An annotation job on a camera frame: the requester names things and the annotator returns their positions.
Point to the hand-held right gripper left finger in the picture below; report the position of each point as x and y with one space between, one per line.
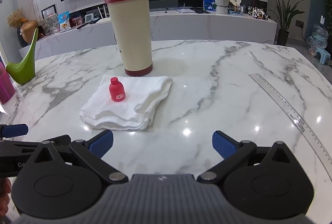
99 143

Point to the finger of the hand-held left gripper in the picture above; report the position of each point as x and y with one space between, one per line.
14 130

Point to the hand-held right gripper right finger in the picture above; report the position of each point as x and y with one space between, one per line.
223 143

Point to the white towel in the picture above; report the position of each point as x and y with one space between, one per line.
134 112

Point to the cream tumbler with red lid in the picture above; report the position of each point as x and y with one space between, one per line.
129 40

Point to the pink plastic container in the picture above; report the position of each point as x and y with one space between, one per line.
5 86

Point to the person's left hand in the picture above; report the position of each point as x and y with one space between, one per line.
4 195

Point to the small red bottle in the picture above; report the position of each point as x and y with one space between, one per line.
116 94

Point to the green watering can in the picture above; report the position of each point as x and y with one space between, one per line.
24 68

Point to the clear plastic ruler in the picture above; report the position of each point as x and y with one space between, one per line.
285 104

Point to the brown gourd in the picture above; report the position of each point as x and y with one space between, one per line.
29 29

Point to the patterned clear packet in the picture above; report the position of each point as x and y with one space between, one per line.
51 25

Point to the dried flowers in vase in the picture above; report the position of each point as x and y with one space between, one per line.
16 18

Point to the black remote control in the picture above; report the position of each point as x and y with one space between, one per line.
82 25

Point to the white marble television console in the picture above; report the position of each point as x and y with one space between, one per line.
194 27

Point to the blue snack bag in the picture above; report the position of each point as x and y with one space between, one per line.
64 20

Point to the small black box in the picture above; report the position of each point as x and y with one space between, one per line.
92 21

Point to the white router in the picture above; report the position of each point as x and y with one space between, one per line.
103 19

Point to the pink box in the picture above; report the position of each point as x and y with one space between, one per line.
75 21

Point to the small white display clock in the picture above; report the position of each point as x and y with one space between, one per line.
90 17

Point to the green step stool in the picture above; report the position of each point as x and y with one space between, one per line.
321 54

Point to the black tablet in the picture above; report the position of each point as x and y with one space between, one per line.
202 10

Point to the black white cow figurines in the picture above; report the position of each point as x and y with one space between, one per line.
256 12

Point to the white notebook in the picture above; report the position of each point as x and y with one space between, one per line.
185 10

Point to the long-leaf potted plant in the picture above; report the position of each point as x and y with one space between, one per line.
284 19

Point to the grey ribbed pot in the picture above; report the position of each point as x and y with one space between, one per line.
221 5

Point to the large clear water jug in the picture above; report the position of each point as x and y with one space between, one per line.
317 37

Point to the black picture frame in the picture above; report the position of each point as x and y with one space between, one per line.
48 10

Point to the black wall socket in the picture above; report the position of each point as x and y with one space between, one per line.
299 23

